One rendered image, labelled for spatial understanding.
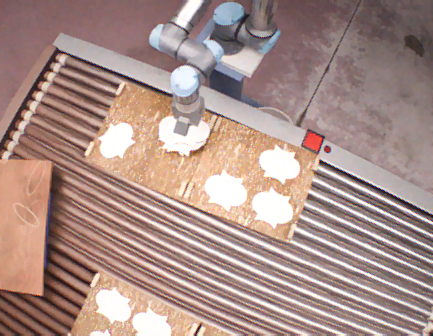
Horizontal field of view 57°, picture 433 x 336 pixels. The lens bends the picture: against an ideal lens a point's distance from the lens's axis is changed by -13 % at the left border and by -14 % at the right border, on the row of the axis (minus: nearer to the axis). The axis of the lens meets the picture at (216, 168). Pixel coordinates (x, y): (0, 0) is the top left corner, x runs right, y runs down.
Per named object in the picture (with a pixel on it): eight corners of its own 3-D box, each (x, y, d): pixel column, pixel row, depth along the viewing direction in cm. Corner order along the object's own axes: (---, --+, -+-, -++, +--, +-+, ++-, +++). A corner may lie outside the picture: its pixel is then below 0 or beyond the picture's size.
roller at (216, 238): (17, 130, 176) (12, 127, 171) (433, 322, 152) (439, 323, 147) (11, 140, 174) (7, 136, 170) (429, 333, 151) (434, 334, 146)
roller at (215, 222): (22, 121, 177) (18, 116, 172) (438, 311, 153) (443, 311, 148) (17, 130, 176) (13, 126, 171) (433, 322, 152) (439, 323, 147)
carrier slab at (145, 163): (124, 83, 176) (124, 81, 174) (219, 117, 171) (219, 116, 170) (85, 160, 167) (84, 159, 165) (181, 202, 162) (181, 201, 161)
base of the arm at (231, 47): (216, 23, 186) (217, 10, 176) (249, 33, 185) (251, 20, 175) (204, 49, 182) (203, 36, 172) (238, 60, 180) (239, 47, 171)
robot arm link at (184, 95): (205, 70, 119) (187, 94, 117) (206, 88, 130) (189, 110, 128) (181, 57, 121) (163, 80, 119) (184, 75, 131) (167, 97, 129)
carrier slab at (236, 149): (219, 117, 171) (219, 116, 170) (320, 157, 167) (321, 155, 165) (182, 202, 162) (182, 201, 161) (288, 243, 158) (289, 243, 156)
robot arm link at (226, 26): (223, 13, 176) (224, -6, 163) (251, 27, 174) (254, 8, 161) (207, 31, 173) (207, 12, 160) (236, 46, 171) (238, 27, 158)
